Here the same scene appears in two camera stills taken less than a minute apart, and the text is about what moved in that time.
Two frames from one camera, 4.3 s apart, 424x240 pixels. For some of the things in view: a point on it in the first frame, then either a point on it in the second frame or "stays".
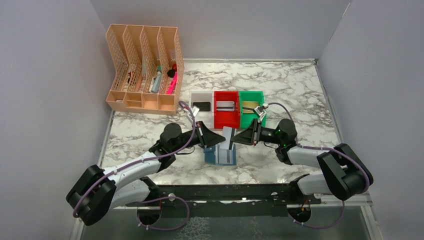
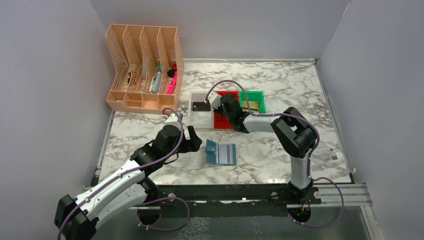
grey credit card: [227, 133] to [225, 154]
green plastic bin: [246, 119] stays
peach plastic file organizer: [150, 62] stays
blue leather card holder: [215, 155] stays
